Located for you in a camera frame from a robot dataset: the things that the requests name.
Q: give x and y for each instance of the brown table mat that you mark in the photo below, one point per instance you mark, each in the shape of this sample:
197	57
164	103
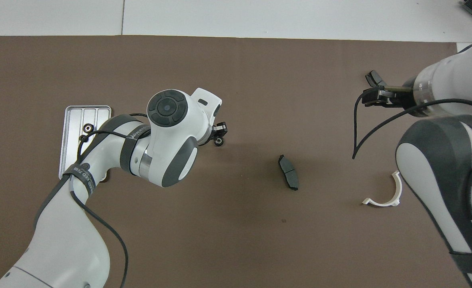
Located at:
260	80

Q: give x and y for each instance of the silver metal tray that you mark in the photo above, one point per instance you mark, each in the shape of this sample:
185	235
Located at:
69	128

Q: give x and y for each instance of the white curved plastic bracket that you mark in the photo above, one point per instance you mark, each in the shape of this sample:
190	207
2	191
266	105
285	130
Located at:
380	203

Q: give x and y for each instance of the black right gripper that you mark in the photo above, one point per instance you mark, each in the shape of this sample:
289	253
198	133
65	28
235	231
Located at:
402	98

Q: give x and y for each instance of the grey brake pad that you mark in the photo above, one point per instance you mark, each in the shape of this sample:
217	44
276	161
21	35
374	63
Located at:
374	76
288	172

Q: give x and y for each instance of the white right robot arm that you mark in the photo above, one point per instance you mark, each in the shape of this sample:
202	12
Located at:
440	168

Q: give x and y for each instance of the large black bearing gear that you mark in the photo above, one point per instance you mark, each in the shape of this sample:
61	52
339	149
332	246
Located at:
218	140
87	128

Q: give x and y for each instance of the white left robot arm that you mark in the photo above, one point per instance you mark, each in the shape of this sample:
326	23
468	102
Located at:
59	248

